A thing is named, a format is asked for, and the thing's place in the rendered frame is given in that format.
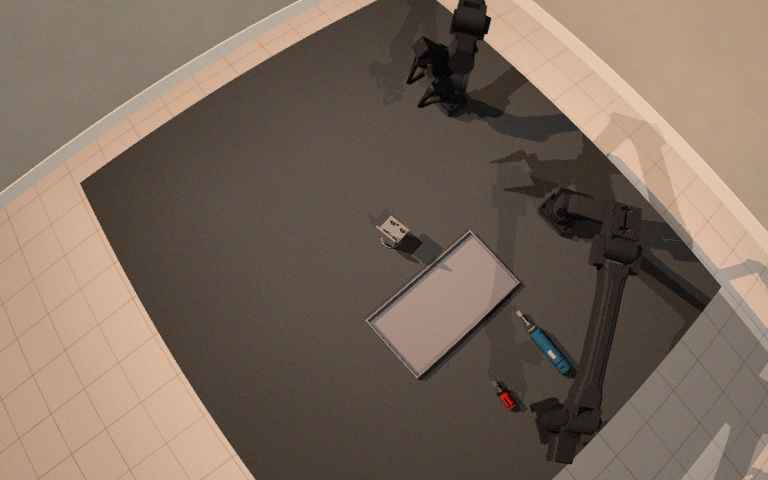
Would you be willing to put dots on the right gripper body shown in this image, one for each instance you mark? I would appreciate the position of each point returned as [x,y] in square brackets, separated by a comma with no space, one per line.
[435,80]

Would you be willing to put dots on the blue nut driver barrel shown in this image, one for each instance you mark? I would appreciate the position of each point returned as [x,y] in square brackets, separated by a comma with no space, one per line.
[547,347]

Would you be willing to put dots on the red-handled nut driver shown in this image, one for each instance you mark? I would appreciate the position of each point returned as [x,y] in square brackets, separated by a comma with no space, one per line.
[504,396]

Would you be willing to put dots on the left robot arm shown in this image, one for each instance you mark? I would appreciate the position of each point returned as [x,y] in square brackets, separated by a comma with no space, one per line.
[619,242]

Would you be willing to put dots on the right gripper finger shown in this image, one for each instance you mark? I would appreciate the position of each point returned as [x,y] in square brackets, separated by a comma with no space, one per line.
[412,71]
[429,92]

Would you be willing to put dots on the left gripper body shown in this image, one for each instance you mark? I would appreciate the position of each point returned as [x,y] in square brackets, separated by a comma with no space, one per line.
[543,418]

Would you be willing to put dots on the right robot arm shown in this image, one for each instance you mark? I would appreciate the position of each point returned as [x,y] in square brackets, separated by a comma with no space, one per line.
[465,23]

